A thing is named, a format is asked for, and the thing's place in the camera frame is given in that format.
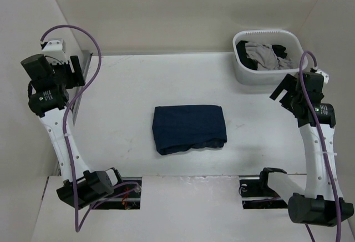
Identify navy blue trousers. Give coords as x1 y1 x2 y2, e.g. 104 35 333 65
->
152 105 227 156

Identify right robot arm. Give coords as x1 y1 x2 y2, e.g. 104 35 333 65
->
257 72 354 227

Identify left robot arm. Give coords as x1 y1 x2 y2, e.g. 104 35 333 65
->
21 54 125 209

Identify black garment in basket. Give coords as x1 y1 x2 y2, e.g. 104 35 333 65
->
236 41 288 70

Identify white plastic laundry basket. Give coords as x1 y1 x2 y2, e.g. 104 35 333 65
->
232 29 303 86

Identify grey garment in basket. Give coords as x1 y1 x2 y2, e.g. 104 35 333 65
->
245 42 295 70

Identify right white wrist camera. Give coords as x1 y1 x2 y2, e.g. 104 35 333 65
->
316 69 329 84

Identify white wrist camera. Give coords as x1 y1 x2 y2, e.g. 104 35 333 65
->
41 38 69 65
316 69 329 84

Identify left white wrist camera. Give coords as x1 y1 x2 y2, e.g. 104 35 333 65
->
41 38 69 65

